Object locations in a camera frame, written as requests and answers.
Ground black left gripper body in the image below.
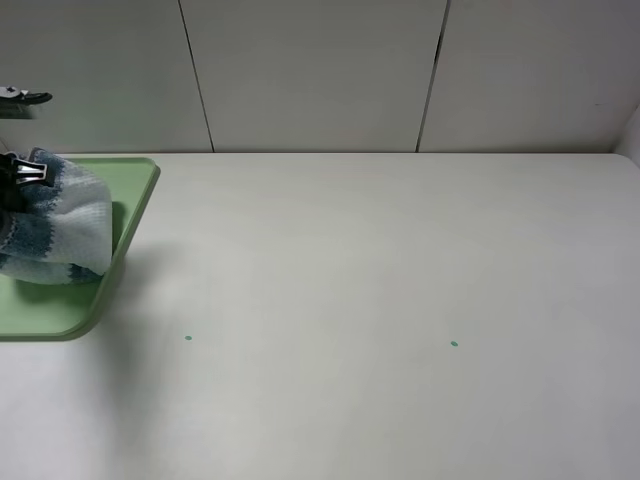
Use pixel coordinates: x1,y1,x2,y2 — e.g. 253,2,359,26
0,154,25,212

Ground blue white striped towel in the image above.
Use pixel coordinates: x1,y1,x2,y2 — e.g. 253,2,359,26
1,148,113,285

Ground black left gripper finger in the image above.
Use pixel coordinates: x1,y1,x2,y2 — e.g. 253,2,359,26
13,159,54,186

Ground light green plastic tray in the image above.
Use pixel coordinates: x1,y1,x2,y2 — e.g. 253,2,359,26
0,157,162,343

